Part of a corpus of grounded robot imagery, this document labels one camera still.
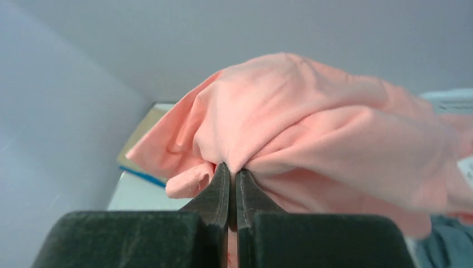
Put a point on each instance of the teal crumpled t-shirt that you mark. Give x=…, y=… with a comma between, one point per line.
x=448, y=245

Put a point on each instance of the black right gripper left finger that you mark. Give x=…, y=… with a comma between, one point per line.
x=194, y=236

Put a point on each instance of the white plastic basket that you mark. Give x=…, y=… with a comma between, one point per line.
x=453, y=101

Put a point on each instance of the pink t-shirt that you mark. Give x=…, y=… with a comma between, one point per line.
x=317, y=139

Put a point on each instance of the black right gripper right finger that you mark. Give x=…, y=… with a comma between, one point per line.
x=268, y=236

